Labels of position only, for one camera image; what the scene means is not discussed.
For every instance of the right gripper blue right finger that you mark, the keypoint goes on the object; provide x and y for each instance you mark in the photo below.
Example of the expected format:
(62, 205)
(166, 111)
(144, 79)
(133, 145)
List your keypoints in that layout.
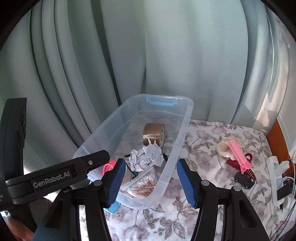
(187, 180)

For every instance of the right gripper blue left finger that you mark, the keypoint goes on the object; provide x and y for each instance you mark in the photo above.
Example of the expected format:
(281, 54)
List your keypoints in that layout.
(113, 182)

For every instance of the pink bangle stack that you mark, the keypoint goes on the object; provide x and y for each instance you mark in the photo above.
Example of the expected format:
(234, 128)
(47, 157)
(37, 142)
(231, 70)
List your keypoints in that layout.
(109, 166)

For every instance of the cotton swab bag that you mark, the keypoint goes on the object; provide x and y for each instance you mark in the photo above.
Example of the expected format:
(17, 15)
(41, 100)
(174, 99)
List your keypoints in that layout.
(143, 185)

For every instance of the white paper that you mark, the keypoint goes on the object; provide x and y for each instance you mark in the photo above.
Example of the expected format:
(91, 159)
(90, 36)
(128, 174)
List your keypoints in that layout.
(147, 156)

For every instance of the dark red claw clip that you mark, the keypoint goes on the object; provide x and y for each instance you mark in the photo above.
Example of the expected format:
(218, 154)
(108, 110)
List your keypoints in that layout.
(235, 165)

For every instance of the brown packing tape roll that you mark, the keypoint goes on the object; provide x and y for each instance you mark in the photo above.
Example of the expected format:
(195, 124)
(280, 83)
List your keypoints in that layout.
(153, 132)

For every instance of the pink hair roller clip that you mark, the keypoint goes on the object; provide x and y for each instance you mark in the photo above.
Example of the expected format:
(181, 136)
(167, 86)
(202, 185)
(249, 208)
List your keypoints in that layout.
(239, 156)

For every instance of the black lace headband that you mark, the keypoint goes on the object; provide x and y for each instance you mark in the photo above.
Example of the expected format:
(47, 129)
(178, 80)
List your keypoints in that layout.
(135, 174)

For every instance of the left hand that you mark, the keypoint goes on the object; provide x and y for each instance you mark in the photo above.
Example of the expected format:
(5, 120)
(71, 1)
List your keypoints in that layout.
(19, 230)

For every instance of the clear plastic storage bin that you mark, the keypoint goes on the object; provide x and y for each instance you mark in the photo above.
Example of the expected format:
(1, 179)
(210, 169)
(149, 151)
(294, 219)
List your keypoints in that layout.
(122, 132)

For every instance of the cream lace scrunchie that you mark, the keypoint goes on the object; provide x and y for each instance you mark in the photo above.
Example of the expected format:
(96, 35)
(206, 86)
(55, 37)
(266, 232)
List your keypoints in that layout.
(223, 147)

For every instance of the floral fleece blanket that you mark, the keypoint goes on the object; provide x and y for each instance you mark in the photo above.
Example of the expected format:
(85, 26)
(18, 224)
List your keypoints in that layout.
(174, 218)

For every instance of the white power strip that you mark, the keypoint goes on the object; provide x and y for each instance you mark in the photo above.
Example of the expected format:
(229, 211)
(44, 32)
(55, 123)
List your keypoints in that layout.
(276, 181)

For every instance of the black power adapter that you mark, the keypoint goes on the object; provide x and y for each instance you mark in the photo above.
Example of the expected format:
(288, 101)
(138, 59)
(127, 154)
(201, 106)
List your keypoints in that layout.
(284, 191)

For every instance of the green curtain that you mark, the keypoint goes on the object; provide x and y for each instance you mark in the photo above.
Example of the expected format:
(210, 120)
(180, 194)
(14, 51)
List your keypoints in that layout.
(76, 62)

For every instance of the wooden bed frame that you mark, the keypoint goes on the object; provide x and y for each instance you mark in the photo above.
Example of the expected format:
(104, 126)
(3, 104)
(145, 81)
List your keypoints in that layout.
(277, 143)

